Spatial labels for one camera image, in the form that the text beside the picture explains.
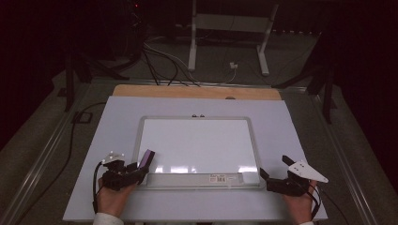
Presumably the long black floor cable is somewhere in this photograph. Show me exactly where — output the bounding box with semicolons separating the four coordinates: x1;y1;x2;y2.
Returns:
18;101;108;225

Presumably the metal floor rail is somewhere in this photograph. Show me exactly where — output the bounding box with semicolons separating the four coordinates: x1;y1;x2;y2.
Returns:
313;92;380;225
0;82;92;225

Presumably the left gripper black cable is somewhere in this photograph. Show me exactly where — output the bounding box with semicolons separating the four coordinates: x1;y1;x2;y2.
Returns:
91;160;107;216

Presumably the person's right hand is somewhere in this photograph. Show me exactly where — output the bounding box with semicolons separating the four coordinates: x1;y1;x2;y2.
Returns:
282;179;318;225

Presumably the white metal stand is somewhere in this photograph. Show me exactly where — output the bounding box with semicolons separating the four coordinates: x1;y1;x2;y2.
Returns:
187;0;280;77

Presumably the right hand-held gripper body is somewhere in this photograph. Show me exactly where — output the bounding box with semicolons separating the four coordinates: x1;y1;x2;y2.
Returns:
266;159;329;198

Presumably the silver framed whiteboard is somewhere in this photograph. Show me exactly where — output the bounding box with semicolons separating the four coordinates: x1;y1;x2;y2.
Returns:
132;115;268;191

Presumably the white plug with cable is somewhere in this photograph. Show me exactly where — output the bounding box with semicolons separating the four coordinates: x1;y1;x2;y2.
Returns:
215;61;239;86

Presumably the purple whiteboard eraser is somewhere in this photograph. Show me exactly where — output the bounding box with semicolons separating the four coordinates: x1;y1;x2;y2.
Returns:
137;148;157;171

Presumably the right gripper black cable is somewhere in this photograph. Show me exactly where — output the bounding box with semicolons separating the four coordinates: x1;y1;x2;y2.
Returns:
308;184;350;225

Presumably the black floor socket box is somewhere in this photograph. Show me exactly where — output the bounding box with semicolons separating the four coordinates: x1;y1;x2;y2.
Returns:
71;111;94;124

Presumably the person's white left sleeve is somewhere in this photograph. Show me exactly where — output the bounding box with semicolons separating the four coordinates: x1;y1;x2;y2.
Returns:
92;212;125;225

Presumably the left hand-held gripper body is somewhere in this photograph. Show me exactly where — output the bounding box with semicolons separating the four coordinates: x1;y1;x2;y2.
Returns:
101;151;143;192

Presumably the person's left hand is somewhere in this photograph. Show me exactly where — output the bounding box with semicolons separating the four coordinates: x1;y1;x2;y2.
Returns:
97;177;139;218

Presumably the large white table sheet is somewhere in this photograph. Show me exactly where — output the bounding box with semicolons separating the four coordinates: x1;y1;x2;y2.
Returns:
62;95;329;223

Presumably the white floor cable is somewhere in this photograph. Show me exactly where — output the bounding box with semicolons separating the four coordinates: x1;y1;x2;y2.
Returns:
143;41;202;87

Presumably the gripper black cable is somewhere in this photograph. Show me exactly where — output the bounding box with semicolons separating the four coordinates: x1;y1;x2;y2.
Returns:
308;184;350;225
91;160;107;216

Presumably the black tripod stand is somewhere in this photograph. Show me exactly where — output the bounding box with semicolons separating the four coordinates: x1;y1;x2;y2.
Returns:
63;46;130;113
271;31;338;125

